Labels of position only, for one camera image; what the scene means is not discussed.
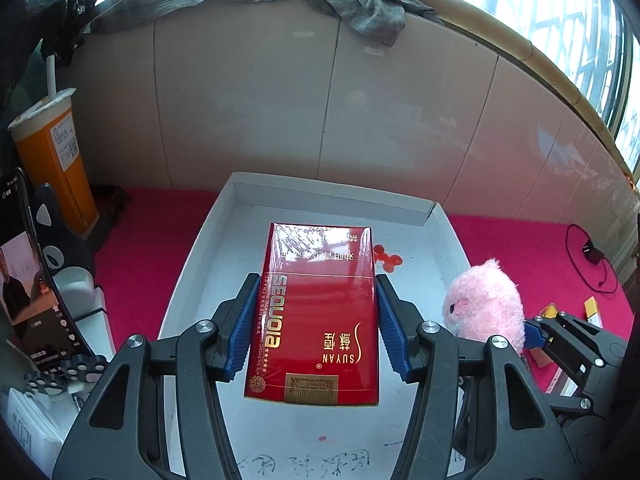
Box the pink plush toy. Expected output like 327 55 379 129
442 258 527 351

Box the black plastic bag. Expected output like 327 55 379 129
0 0 116 126

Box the yellow white medicine box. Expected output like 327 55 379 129
582 297 608 332

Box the red cigarette box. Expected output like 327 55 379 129
244 222 380 407

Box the orange drink cup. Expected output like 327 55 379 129
9 87 100 236

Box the grey cloth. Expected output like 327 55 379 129
90 0 436 48

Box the cardboard panel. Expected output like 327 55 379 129
70 7 636 241

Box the black power adapter with cable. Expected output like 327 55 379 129
566 223 621 295

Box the white cardboard tray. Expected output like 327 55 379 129
157 172 473 480

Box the black white cat phone stand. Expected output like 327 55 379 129
22 183 111 401

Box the small red bone-shaped toy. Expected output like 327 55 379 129
372 244 403 272

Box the window with metal grille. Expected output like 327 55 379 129
95 0 640 176

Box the black smartphone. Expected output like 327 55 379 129
0 167 93 373

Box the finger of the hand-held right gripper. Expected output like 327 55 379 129
554 311 630 396
524 316 601 413

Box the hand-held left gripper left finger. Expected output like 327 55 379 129
52 272 261 480

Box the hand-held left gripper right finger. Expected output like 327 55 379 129
375 274 583 480

